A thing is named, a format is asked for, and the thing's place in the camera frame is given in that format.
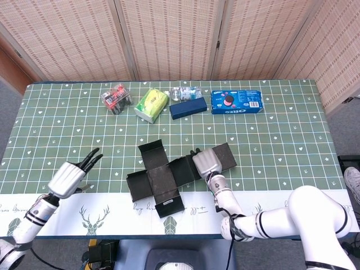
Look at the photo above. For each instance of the pack of batteries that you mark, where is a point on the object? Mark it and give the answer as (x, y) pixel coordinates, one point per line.
(116, 98)

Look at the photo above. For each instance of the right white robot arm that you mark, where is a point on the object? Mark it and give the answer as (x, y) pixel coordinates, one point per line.
(309, 213)

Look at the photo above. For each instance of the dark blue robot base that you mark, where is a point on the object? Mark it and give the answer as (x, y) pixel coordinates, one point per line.
(191, 253)

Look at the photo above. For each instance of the bamboo folding screen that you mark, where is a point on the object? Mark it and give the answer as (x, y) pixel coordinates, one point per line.
(168, 42)

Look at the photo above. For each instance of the blue Oreo cookie box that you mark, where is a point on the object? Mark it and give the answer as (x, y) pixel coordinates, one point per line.
(237, 101)

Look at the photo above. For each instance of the clear plastic bottle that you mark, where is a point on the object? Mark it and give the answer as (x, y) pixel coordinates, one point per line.
(185, 92)

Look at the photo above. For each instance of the black paper box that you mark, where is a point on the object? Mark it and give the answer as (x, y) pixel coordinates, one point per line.
(160, 180)

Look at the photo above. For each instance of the dark blue rectangular box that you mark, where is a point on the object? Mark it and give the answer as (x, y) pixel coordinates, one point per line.
(188, 108)

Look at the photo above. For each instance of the green tissue pack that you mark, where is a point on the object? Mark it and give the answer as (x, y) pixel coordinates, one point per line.
(152, 104)

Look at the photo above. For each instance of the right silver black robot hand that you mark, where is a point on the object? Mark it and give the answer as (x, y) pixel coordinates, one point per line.
(206, 163)

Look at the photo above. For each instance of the white sneaker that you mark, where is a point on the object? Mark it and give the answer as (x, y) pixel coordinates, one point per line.
(353, 180)

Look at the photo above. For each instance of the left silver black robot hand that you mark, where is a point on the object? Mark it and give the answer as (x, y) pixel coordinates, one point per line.
(64, 180)

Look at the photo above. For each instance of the green grid tablecloth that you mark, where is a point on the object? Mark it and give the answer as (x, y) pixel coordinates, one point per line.
(70, 135)

